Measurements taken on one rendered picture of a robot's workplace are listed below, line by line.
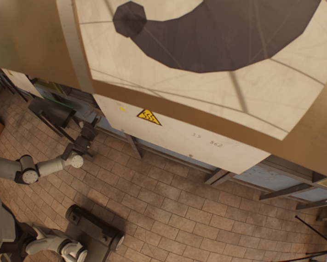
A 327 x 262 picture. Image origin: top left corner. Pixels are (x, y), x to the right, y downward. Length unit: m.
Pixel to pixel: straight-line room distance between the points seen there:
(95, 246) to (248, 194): 1.56
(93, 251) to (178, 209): 0.90
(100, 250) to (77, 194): 0.65
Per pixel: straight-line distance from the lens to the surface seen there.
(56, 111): 1.44
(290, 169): 0.98
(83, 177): 1.84
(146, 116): 0.50
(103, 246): 1.55
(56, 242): 1.12
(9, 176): 0.80
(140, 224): 1.59
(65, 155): 0.85
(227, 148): 0.51
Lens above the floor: 1.56
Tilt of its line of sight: 62 degrees down
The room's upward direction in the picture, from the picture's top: 4 degrees counter-clockwise
